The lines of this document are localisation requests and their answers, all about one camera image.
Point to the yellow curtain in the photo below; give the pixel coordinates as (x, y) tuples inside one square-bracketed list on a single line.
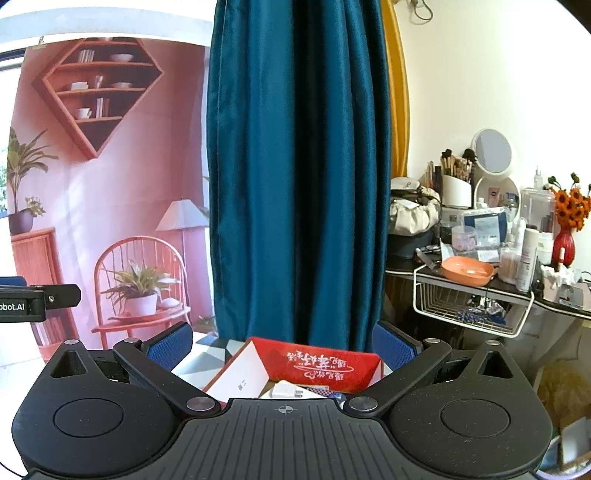
[(399, 94)]

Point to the white wire basket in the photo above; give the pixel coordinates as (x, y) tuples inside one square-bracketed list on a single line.
[(488, 309)]

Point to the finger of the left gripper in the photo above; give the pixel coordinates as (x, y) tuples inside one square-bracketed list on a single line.
[(31, 303), (13, 281)]

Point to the red strawberry cardboard box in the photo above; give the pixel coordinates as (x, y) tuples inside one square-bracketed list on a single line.
[(261, 363)]

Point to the round white mirror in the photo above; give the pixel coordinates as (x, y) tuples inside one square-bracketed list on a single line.
[(493, 153)]

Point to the beige bag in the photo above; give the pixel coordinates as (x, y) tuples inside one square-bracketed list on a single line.
[(413, 217)]

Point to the white box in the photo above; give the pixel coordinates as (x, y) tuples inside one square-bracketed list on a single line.
[(284, 390)]

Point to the pink room backdrop poster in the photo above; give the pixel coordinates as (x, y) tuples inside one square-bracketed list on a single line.
[(106, 186)]

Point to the orange flower bouquet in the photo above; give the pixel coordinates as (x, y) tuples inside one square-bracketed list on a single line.
[(572, 205)]

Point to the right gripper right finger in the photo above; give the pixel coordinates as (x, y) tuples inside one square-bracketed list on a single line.
[(413, 363)]

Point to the orange dish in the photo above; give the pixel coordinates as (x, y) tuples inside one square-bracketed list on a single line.
[(468, 271)]

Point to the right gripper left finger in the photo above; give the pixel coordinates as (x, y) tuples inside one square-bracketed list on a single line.
[(149, 364)]

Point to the teal curtain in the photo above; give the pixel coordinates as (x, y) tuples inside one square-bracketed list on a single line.
[(299, 142)]

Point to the white brush holder cup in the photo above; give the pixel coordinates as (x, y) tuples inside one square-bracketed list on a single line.
[(457, 193)]

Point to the white spray bottle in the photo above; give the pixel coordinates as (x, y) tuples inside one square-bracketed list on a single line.
[(528, 259)]

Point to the red vase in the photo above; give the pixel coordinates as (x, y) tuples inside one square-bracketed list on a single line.
[(563, 247)]

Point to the patterned geometric tablecloth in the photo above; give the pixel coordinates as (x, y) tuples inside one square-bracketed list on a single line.
[(208, 355)]

